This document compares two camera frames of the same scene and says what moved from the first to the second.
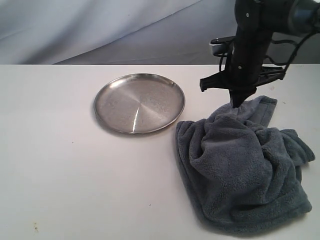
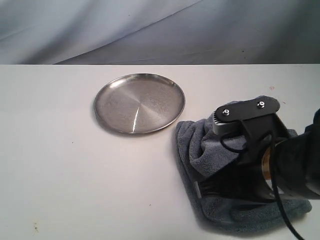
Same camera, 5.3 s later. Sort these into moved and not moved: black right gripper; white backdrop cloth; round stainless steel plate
Moved: black right gripper
Not moved: round stainless steel plate; white backdrop cloth
